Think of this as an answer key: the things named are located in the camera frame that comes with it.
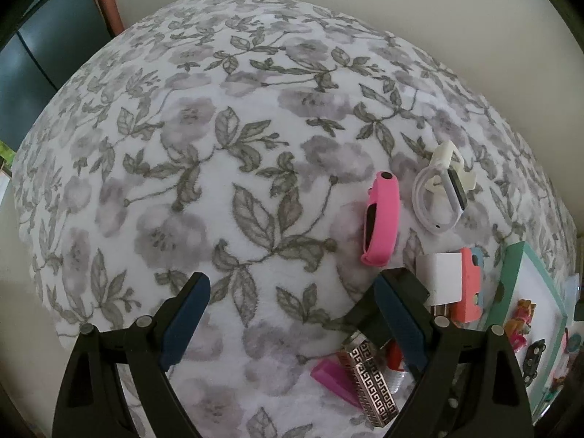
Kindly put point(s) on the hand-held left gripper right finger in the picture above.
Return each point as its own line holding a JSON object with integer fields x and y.
{"x": 401, "y": 324}

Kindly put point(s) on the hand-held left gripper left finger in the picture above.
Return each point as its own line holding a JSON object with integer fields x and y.
{"x": 182, "y": 324}

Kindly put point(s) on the red glue stick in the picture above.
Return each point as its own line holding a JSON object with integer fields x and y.
{"x": 394, "y": 358}

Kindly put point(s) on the silver patterned lighter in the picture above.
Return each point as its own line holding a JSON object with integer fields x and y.
{"x": 372, "y": 378}

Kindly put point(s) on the coral and blue toy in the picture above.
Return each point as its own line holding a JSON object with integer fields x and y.
{"x": 472, "y": 283}

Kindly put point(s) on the magenta plastic case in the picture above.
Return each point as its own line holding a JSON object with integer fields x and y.
{"x": 333, "y": 378}

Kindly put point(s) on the pink silicone wristband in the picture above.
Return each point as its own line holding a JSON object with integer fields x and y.
{"x": 383, "y": 232}

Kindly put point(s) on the teal cardboard box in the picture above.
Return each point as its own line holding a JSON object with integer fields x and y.
{"x": 534, "y": 278}

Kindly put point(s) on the white cube power adapter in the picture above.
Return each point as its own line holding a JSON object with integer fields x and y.
{"x": 440, "y": 278}

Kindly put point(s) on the small pink doll figure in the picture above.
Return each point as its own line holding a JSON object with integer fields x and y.
{"x": 520, "y": 324}

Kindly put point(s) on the floral printed blanket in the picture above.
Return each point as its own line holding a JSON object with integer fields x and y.
{"x": 228, "y": 123}

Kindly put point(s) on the dark cabinet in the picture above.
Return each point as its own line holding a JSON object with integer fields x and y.
{"x": 36, "y": 54}

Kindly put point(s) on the reddish brown pole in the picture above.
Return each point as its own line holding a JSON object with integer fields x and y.
{"x": 107, "y": 4}

